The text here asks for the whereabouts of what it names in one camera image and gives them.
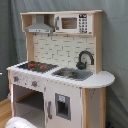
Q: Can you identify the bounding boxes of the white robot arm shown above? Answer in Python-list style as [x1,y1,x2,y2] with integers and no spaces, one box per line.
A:
[5,117,37,128]

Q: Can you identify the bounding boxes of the wooden toy kitchen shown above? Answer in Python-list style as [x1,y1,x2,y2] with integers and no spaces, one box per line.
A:
[8,10,115,128]

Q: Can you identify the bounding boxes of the grey toy sink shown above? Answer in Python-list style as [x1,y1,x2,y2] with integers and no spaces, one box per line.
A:
[52,67,92,81]

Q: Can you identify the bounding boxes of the black toy faucet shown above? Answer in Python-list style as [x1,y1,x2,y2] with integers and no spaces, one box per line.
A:
[75,50,95,71]

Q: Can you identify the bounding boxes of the black toy stovetop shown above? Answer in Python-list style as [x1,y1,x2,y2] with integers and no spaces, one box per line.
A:
[20,61,56,72]

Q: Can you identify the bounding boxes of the right stove knob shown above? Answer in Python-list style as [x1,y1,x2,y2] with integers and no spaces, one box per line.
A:
[32,81,37,87]

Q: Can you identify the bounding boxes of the stove knob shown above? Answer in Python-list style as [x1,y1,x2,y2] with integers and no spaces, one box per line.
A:
[13,76,19,82]
[32,81,37,87]

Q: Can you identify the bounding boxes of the white cabinet door dispenser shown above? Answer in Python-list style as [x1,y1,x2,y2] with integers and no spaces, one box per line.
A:
[44,81,82,128]

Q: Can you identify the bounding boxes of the white toy microwave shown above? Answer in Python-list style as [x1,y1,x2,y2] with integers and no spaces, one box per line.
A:
[55,14,92,34]

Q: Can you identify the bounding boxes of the grey range hood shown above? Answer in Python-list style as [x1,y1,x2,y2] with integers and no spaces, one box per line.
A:
[25,15,53,34]

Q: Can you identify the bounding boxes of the left stove knob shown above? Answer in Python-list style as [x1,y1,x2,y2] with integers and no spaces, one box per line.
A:
[13,76,19,82]

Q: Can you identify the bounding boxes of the grey backdrop curtain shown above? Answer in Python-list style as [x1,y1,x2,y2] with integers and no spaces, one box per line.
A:
[0,0,128,128]

